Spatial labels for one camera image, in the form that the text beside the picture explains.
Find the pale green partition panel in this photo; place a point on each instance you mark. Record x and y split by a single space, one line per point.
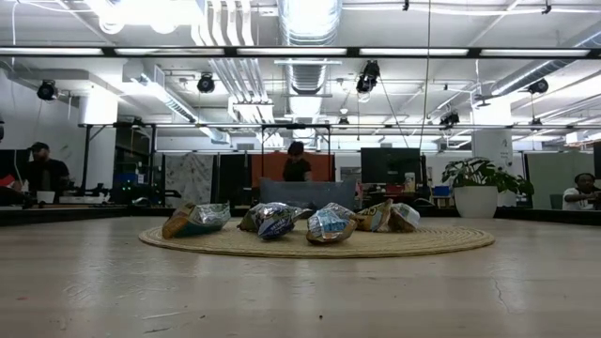
549 173

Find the silver blue granola bar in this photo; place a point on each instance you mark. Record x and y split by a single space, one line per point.
274 220
340 209

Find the black background rig frame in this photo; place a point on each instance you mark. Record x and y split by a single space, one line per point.
296 126
87 155

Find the green plant in white pot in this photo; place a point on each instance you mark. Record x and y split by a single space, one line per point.
476 199

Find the grey patterned cloth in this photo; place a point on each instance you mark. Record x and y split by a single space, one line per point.
188 180

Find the round woven straw placemat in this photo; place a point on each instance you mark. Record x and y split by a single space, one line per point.
422 239

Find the blue white granola bar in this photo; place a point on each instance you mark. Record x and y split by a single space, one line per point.
328 227

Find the white building column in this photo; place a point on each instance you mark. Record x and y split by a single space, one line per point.
493 136

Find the black aluminium rig frame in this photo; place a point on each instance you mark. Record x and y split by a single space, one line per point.
70 217

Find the black monitor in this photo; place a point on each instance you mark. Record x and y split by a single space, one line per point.
389 164

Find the dark grey plastic bin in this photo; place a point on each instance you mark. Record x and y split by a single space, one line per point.
305 195

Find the white brown granola bar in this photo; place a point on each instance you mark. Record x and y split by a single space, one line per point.
406 218

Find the orange-blue chip bag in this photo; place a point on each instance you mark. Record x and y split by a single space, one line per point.
188 224

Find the orange partition panel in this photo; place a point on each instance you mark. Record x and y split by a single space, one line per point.
270 166

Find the white wipes canister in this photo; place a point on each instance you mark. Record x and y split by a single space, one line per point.
410 182

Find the blue box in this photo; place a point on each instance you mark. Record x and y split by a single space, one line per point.
441 190

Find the black ceiling spotlight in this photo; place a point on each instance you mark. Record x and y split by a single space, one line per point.
538 86
449 118
205 83
47 90
367 77

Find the silver ventilation duct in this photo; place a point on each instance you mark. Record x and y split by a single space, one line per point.
307 28

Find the person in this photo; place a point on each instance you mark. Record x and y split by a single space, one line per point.
47 173
297 169
580 199

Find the yellow granola bar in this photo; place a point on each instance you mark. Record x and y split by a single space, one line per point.
373 218

